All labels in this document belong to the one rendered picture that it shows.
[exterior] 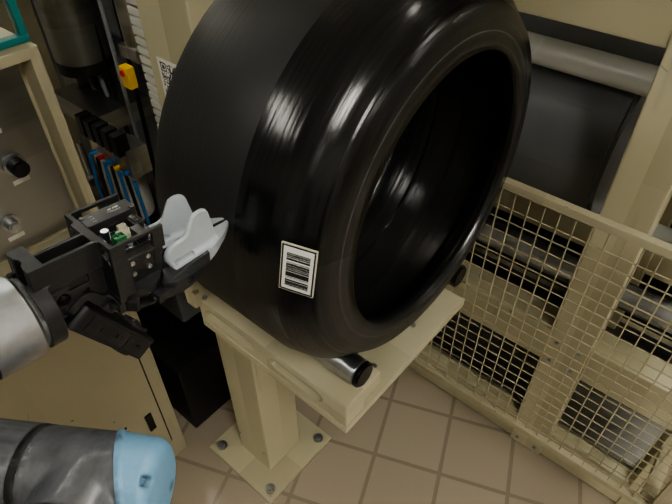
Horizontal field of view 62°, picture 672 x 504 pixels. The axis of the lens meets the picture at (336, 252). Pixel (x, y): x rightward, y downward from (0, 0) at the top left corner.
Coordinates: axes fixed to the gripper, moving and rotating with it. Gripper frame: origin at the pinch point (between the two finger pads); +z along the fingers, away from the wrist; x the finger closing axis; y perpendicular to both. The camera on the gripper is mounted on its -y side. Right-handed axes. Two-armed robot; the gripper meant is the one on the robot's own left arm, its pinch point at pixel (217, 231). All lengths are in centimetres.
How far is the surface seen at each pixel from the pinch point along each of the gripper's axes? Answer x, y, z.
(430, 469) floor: -11, -117, 64
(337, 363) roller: -6.5, -30.1, 15.8
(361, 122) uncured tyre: -10.1, 13.2, 10.3
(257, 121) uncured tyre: -1.1, 11.7, 5.1
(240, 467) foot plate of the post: 33, -120, 27
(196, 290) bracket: 24.0, -32.6, 12.9
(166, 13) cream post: 31.8, 12.1, 18.6
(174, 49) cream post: 31.6, 6.9, 19.2
